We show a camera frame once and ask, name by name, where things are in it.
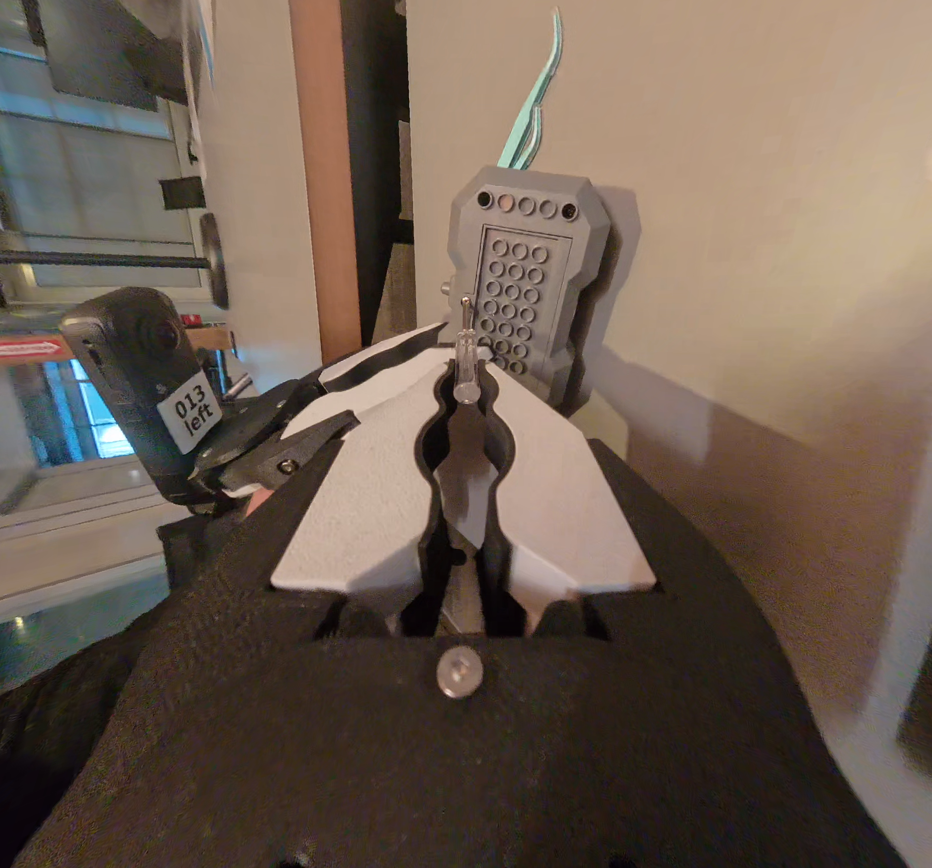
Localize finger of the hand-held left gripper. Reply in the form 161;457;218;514
289;349;445;470
318;321;445;386

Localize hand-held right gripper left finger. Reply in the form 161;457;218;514
273;366;445;610

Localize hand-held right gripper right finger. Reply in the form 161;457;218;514
490;366;656;610

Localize small clear-handled screwdriver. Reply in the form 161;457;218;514
442;296;492;629

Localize grey toy battery box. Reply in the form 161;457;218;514
442;167;614;406

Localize teal tweezers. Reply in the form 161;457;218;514
499;10;566;170

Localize person's dark clothing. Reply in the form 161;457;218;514
0;577;190;868

